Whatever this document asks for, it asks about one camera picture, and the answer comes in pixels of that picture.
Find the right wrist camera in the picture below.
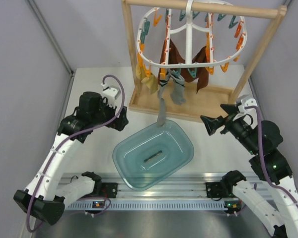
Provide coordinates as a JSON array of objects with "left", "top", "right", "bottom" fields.
[{"left": 233, "top": 95, "right": 258, "bottom": 121}]

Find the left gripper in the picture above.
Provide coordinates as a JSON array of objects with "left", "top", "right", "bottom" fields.
[{"left": 91, "top": 96, "right": 128, "bottom": 131}]

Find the right brown sock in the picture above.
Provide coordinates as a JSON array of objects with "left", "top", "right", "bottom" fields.
[{"left": 192, "top": 46, "right": 209, "bottom": 93}]

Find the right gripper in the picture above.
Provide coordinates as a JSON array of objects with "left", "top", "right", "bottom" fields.
[{"left": 201, "top": 103, "right": 258, "bottom": 154}]

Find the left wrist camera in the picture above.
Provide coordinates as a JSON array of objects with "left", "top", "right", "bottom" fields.
[{"left": 101, "top": 83, "right": 121, "bottom": 108}]

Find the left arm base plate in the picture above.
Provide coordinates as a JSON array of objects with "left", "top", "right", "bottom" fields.
[{"left": 81, "top": 182, "right": 118, "bottom": 199}]

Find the dark clip in tub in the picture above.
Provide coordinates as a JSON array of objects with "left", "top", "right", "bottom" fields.
[{"left": 144, "top": 150, "right": 162, "bottom": 163}]

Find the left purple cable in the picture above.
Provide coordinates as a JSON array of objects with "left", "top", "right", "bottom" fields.
[{"left": 26, "top": 74, "right": 126, "bottom": 233}]

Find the white round clip hanger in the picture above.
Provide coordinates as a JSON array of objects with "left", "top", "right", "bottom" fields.
[{"left": 136, "top": 0, "right": 247, "bottom": 78}]

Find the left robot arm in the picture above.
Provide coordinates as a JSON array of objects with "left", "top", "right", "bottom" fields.
[{"left": 13, "top": 87, "right": 128, "bottom": 225}]

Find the aluminium mounting rail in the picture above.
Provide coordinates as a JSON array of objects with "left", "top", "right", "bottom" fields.
[{"left": 29, "top": 171, "right": 298, "bottom": 199}]

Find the slotted cable duct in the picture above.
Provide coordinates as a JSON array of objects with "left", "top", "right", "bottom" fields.
[{"left": 65, "top": 199, "right": 241, "bottom": 211}]

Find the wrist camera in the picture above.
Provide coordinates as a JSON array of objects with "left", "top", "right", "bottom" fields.
[
  {"left": 233, "top": 95, "right": 258, "bottom": 121},
  {"left": 101, "top": 83, "right": 121, "bottom": 108}
]

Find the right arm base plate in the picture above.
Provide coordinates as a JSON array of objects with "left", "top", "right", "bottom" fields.
[{"left": 205, "top": 182, "right": 235, "bottom": 200}]

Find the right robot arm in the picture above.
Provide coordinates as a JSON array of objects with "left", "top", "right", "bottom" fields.
[{"left": 200, "top": 104, "right": 298, "bottom": 238}]

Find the teal plastic tub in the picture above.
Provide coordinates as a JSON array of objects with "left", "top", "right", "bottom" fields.
[{"left": 112, "top": 120, "right": 194, "bottom": 191}]

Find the wooden hanging rack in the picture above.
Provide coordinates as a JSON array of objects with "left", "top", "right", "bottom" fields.
[{"left": 122, "top": 0, "right": 287, "bottom": 121}]

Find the yellow sock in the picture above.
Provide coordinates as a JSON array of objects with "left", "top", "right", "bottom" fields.
[
  {"left": 135, "top": 63, "right": 143, "bottom": 80},
  {"left": 141, "top": 74, "right": 158, "bottom": 94}
]

